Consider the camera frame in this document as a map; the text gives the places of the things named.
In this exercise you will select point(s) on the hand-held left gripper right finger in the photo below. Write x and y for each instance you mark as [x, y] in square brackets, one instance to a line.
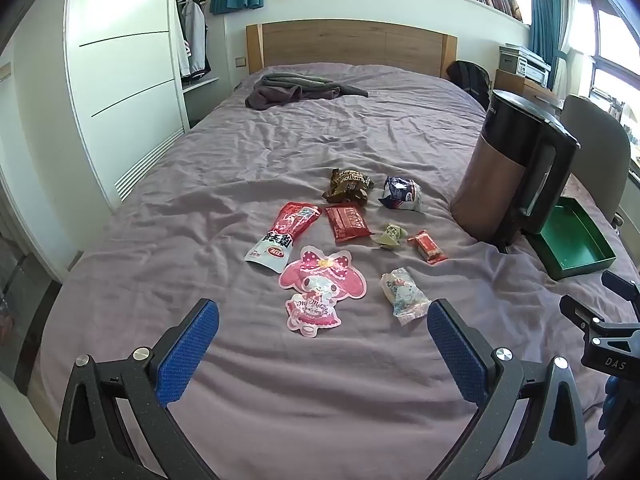
[457, 350]

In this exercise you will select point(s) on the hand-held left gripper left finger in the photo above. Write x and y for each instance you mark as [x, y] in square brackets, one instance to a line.
[192, 350]

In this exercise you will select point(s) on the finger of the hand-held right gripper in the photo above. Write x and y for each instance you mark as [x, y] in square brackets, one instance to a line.
[622, 287]
[580, 312]

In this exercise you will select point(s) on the green tray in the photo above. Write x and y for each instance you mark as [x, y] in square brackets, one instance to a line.
[570, 240]

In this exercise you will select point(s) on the clear mouse print candy packet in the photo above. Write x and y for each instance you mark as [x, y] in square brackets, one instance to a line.
[402, 295]

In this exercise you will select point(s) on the small red orange packet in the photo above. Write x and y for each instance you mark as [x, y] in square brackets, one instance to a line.
[427, 247]

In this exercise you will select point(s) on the pale green snack packet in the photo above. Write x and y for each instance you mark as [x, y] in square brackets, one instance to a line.
[390, 236]

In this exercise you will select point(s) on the pink cartoon shaped packet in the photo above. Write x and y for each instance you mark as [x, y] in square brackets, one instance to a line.
[320, 285]

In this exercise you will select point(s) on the long red and white packet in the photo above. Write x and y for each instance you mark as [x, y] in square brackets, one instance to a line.
[285, 235]

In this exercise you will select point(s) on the blue and white snack packet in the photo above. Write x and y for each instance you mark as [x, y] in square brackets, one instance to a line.
[400, 194]

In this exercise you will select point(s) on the square red snack packet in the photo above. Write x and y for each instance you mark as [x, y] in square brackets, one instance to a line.
[347, 222]

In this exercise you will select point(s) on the brown snack packet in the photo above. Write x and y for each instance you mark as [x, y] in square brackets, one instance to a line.
[350, 182]

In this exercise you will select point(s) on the person's right hand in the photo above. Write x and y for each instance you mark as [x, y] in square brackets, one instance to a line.
[617, 402]

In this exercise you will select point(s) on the bed with purple sheet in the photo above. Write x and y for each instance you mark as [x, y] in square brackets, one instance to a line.
[300, 410]

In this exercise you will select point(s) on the grey office chair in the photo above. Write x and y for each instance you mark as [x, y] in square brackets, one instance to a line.
[595, 150]

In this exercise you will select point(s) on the black and copper kettle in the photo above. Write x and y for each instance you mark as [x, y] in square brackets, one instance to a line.
[495, 175]

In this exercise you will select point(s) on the wooden nightstand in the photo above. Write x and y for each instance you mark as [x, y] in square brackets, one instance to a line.
[510, 87]

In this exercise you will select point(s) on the white printer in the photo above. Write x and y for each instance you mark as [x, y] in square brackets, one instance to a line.
[537, 72]

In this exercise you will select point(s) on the grey printer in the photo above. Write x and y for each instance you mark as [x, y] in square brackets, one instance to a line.
[512, 57]

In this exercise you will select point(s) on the black backpack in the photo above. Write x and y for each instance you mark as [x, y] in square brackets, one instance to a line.
[472, 80]

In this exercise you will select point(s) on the window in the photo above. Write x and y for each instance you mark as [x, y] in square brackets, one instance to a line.
[615, 30]

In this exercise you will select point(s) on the mauve crumpled garment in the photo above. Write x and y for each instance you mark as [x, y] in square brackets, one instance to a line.
[270, 97]

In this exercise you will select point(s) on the long teal curtain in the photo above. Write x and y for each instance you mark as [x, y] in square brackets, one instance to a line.
[542, 20]

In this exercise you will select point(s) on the pile of folded clothes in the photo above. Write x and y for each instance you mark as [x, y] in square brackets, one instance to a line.
[315, 85]

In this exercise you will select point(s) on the white wardrobe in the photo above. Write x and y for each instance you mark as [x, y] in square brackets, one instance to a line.
[125, 60]

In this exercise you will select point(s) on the hanging clothes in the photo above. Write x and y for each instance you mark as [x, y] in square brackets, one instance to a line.
[192, 35]

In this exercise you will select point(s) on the wooden headboard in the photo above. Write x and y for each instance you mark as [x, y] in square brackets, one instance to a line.
[350, 42]

